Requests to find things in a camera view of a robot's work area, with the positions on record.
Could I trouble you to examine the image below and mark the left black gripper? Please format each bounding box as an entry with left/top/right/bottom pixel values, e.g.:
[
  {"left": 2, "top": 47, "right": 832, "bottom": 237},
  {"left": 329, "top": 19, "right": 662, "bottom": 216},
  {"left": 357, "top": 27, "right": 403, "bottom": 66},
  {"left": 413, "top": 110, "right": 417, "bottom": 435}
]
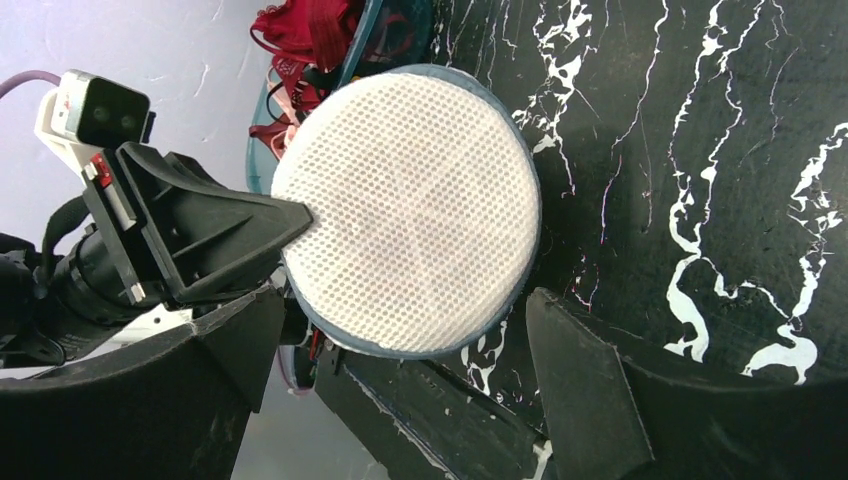
[{"left": 1, "top": 142, "right": 313, "bottom": 368}]

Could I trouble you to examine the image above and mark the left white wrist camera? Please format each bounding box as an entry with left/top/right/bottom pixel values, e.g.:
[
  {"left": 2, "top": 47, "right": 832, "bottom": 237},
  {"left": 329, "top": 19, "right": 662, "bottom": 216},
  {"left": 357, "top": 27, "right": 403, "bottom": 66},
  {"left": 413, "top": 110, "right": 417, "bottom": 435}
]
[{"left": 34, "top": 70, "right": 156, "bottom": 178}]

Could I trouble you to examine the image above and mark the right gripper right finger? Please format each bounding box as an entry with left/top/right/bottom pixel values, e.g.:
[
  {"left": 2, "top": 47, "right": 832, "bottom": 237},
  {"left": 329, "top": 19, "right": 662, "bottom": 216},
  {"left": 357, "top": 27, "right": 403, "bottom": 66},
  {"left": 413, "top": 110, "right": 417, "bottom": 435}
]
[{"left": 526, "top": 288, "right": 847, "bottom": 479}]

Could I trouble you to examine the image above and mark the teal plastic bin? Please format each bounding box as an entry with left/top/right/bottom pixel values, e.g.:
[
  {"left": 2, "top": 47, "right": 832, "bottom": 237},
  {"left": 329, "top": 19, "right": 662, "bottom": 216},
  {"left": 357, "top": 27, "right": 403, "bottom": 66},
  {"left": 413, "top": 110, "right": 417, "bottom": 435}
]
[{"left": 245, "top": 1, "right": 433, "bottom": 194}]

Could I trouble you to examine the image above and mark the white mesh laundry basket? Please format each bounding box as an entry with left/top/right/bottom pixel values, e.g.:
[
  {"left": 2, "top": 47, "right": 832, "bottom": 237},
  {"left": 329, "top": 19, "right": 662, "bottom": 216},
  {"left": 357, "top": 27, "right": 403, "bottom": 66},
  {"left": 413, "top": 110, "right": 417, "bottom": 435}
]
[{"left": 270, "top": 64, "right": 542, "bottom": 359}]

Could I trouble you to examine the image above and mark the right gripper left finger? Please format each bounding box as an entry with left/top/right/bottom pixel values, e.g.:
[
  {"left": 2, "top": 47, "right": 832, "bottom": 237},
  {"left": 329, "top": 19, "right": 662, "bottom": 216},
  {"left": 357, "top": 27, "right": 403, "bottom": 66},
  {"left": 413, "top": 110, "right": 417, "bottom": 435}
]
[{"left": 1, "top": 286, "right": 285, "bottom": 479}]

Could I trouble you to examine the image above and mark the dark red bra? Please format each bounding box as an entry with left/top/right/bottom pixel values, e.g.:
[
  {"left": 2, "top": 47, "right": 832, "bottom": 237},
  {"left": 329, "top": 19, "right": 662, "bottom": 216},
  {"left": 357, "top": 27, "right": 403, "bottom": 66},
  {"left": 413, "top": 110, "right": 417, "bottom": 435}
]
[{"left": 249, "top": 0, "right": 365, "bottom": 159}]

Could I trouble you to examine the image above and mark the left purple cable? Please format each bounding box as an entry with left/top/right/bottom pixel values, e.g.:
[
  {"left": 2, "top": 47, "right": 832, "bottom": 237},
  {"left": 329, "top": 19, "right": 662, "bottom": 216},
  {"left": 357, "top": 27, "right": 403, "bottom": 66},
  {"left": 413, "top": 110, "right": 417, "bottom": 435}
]
[{"left": 0, "top": 69, "right": 62, "bottom": 101}]

